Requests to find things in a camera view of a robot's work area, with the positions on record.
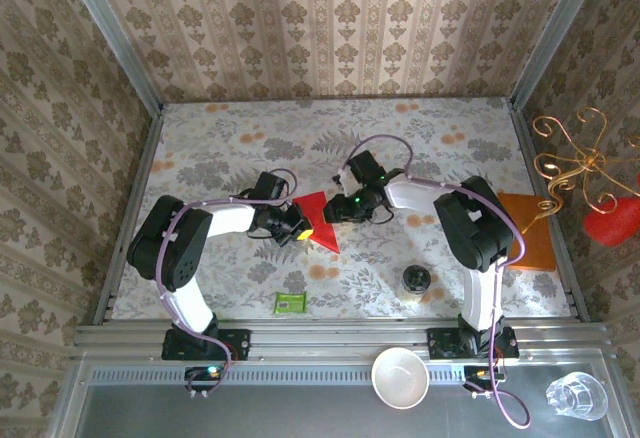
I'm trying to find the green packet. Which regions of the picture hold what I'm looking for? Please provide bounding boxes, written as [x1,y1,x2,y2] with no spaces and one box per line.
[273,291,308,316]

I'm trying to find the jar with black lid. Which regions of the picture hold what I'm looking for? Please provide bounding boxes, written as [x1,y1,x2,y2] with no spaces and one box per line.
[401,264,433,305]

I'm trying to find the white bowl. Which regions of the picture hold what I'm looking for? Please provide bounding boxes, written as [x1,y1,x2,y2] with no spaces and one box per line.
[370,347,431,411]

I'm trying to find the orange wooden board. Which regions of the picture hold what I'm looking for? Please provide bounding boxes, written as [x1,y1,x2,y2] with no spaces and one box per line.
[497,191,558,273]

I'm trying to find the grey metal shelf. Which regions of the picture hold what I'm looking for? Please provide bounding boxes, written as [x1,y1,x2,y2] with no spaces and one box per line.
[47,355,634,438]

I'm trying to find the red heart decoration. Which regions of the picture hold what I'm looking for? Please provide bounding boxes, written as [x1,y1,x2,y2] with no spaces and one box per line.
[583,172,640,248]

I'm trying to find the clear drinking glass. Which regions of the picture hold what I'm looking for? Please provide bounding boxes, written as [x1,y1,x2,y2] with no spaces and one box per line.
[544,371,610,423]

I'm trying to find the aluminium front rail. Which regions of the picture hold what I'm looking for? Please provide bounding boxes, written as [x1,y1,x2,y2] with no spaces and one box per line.
[73,318,615,362]

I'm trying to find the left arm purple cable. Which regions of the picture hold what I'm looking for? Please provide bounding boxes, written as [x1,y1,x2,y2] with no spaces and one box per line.
[157,167,300,399]

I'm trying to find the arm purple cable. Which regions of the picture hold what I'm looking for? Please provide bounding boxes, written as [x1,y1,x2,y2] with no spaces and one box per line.
[342,134,531,429]
[157,167,300,399]

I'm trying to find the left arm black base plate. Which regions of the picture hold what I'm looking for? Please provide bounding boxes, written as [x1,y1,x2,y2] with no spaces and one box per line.
[160,328,252,362]

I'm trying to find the slotted grey cable duct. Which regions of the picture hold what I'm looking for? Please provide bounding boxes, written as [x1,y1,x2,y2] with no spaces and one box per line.
[88,367,469,387]

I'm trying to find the aluminium side rail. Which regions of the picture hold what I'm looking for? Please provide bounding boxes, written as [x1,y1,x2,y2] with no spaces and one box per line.
[92,102,167,327]
[507,97,592,323]

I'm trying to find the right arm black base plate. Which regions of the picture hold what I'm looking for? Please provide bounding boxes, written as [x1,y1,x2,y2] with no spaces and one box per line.
[426,326,520,360]

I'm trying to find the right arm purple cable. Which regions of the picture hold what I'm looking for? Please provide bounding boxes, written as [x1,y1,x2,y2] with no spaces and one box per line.
[342,134,531,429]

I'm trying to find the gold wire ornament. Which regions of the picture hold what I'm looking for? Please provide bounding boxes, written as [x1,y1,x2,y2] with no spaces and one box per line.
[522,106,640,234]

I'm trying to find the aluminium frame post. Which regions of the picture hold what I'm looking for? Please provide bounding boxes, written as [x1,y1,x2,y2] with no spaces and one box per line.
[508,0,610,109]
[57,0,166,115]

